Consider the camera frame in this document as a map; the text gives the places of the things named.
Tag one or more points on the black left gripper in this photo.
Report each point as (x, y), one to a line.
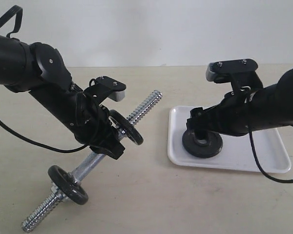
(94, 127)

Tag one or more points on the chrome dumbbell bar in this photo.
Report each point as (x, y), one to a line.
(86, 166)

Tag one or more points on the chrome star collar nut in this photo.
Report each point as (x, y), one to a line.
(58, 192)

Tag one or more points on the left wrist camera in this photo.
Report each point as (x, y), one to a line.
(105, 87)

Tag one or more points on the black weight plate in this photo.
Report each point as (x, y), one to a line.
(211, 149)
(128, 129)
(64, 181)

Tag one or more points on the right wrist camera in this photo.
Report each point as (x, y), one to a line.
(240, 73)

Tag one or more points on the white plastic tray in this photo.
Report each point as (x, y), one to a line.
(236, 153)

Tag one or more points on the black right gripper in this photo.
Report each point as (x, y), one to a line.
(232, 117)

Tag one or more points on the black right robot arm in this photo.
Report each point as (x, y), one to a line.
(251, 110)

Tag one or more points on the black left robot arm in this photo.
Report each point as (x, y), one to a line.
(39, 69)

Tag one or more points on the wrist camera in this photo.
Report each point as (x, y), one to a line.
(240, 73)
(105, 87)

